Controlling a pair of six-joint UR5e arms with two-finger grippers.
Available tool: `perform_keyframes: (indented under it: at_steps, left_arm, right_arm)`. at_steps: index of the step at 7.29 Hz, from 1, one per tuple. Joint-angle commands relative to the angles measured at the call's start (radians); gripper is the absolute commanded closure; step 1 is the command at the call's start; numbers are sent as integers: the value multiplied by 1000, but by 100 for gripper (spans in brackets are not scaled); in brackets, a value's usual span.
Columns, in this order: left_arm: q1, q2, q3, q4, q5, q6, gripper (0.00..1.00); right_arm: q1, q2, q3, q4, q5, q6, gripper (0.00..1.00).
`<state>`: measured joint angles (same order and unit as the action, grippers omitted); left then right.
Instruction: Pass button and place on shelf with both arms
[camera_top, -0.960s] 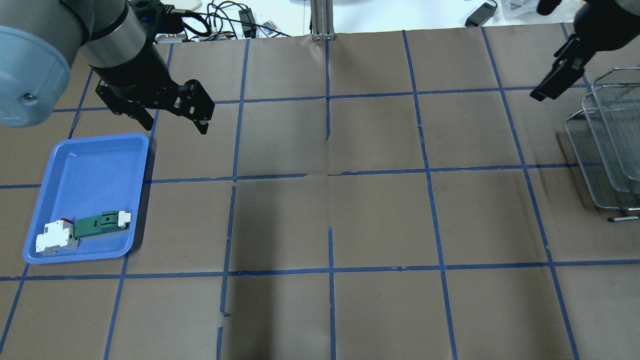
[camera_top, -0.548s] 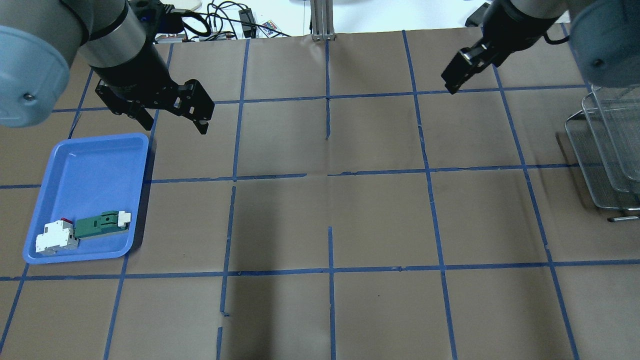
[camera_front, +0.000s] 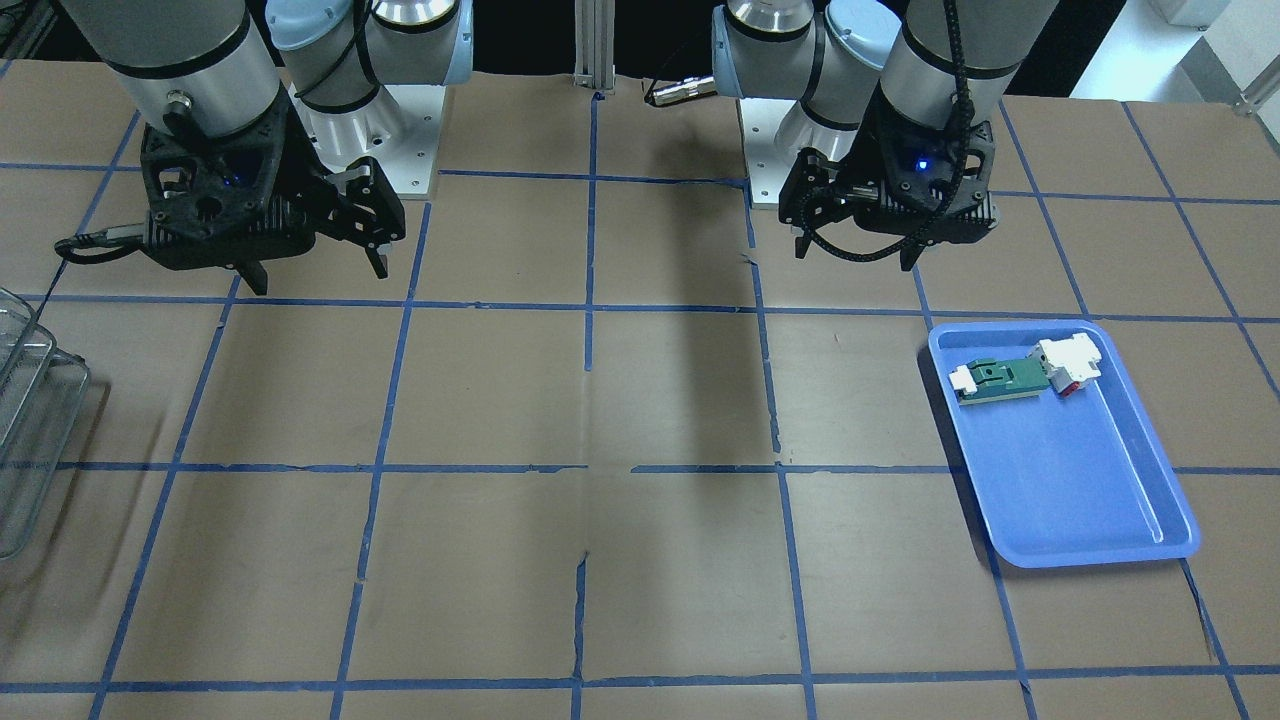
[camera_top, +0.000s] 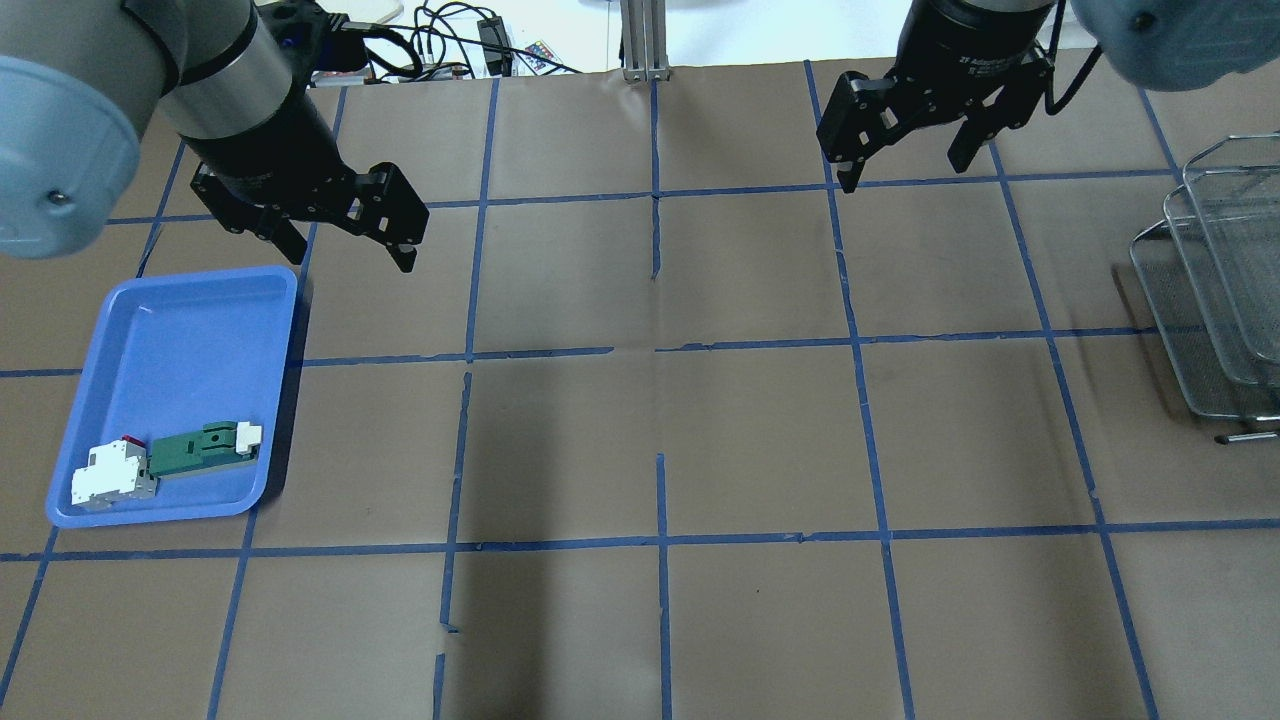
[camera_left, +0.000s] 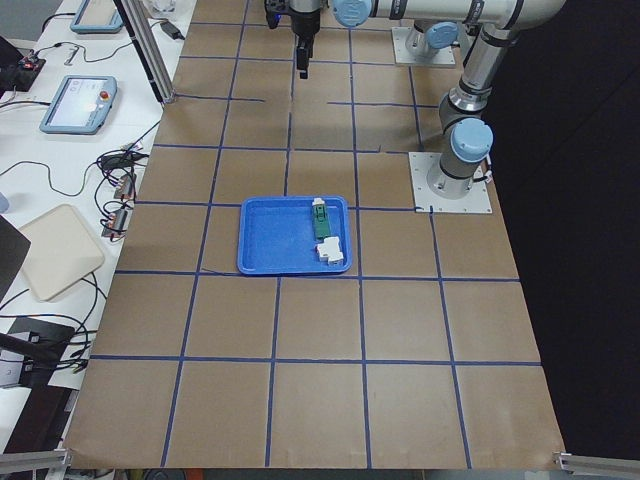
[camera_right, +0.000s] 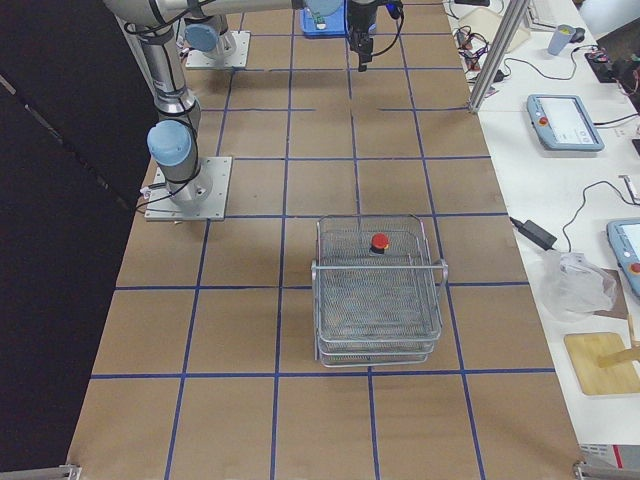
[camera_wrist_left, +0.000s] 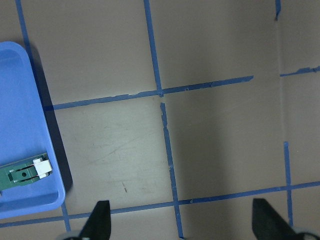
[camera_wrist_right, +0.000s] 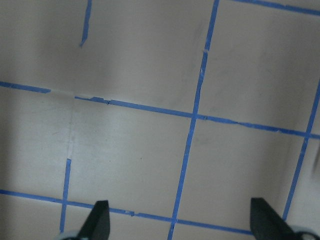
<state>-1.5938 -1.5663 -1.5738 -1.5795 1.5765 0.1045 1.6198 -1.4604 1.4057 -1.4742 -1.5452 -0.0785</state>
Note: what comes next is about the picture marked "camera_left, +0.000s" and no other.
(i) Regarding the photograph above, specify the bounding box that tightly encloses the blue plastic tray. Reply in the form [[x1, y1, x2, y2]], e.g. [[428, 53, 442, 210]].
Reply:
[[237, 195, 353, 276]]

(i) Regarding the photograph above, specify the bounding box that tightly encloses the green terminal block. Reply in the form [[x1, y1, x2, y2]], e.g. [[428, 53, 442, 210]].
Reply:
[[312, 197, 331, 240]]

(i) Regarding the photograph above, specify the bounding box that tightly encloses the teach pendant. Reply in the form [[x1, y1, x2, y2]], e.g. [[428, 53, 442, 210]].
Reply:
[[39, 75, 118, 135], [70, 0, 123, 34]]

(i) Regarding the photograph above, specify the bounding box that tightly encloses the near teach pendant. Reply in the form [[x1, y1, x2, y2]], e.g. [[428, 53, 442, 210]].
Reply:
[[39, 75, 118, 135]]

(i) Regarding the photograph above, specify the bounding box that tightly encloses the far teach pendant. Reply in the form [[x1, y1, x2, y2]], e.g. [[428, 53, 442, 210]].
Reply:
[[70, 0, 123, 34]]

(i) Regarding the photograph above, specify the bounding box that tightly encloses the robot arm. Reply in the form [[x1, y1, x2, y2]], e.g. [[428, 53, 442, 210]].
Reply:
[[405, 20, 458, 56], [264, 0, 565, 130]]

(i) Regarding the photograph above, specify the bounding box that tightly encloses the white circuit breaker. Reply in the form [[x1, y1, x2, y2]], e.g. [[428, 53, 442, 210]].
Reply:
[[315, 236, 344, 265]]

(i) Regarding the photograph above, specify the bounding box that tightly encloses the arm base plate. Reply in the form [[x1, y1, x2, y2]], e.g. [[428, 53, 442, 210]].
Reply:
[[408, 152, 492, 214], [391, 22, 458, 68]]

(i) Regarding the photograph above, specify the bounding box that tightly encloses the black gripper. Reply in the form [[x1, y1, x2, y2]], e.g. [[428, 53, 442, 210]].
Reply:
[[291, 9, 320, 79]]

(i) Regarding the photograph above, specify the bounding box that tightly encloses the black power adapter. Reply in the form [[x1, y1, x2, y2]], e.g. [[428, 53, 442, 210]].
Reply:
[[160, 20, 185, 40]]

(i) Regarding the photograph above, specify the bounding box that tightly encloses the aluminium frame post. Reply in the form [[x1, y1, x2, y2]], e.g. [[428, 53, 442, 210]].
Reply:
[[113, 0, 175, 104]]

